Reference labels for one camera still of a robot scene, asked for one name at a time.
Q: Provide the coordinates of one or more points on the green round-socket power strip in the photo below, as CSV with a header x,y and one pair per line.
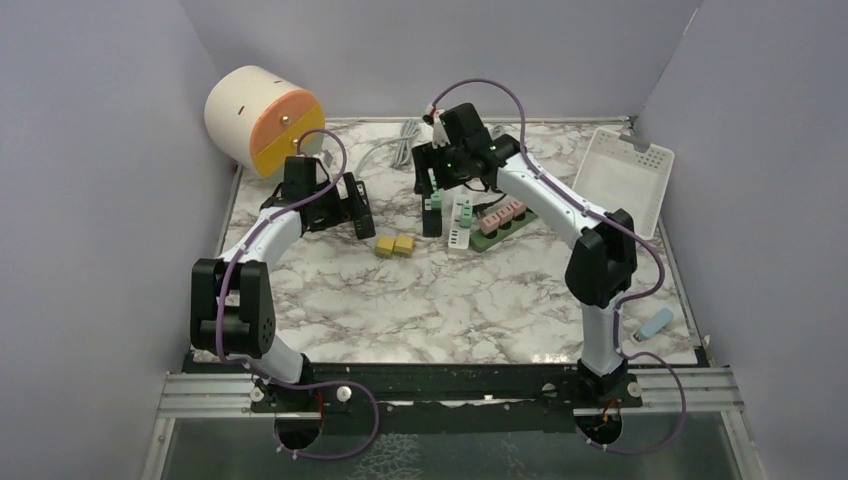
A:
x,y
480,243

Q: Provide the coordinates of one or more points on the black power strip blue ports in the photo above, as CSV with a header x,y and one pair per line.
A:
x,y
432,222

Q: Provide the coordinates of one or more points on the black power strip green ports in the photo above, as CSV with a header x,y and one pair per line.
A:
x,y
357,207

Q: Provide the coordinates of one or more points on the yellow plug adapter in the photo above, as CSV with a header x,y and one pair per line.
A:
x,y
384,246
403,246

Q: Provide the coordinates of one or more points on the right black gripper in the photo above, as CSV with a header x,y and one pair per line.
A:
x,y
424,158

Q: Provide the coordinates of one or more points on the green plug adapter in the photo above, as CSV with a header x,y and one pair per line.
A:
x,y
466,215
435,200

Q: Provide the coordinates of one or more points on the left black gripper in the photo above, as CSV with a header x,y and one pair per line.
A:
x,y
344,208

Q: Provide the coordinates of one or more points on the pink usb charger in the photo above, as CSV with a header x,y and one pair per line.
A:
x,y
489,224
504,215
518,209

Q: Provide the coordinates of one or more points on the white power strip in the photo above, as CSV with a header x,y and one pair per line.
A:
x,y
458,239

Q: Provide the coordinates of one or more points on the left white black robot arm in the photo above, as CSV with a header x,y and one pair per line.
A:
x,y
232,313

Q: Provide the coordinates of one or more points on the cream round drawer cabinet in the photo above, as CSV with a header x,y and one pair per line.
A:
x,y
257,118

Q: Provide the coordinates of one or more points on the light blue small device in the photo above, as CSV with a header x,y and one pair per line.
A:
x,y
653,326

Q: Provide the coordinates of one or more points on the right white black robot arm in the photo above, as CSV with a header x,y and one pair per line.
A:
x,y
603,255

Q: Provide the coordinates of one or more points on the white plastic basket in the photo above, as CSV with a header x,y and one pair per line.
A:
x,y
620,171

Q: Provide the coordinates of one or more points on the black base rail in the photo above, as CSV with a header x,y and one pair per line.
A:
x,y
362,399

